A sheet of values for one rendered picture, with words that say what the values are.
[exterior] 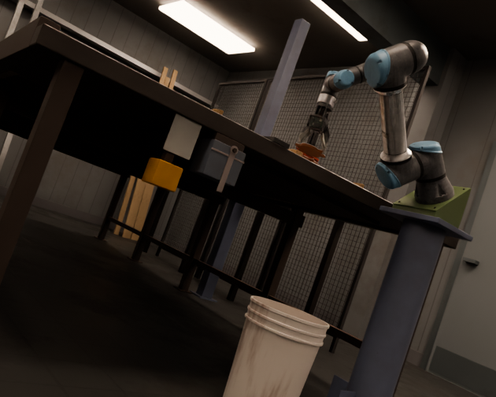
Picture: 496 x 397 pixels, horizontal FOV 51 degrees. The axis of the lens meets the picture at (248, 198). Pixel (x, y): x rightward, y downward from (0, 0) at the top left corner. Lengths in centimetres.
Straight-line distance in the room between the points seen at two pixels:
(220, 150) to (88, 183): 615
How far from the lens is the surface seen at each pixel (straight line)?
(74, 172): 772
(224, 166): 174
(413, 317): 215
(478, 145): 544
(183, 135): 169
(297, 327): 181
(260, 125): 428
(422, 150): 210
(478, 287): 496
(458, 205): 221
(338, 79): 222
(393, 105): 194
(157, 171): 163
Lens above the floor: 56
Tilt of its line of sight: 4 degrees up
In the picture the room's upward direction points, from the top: 20 degrees clockwise
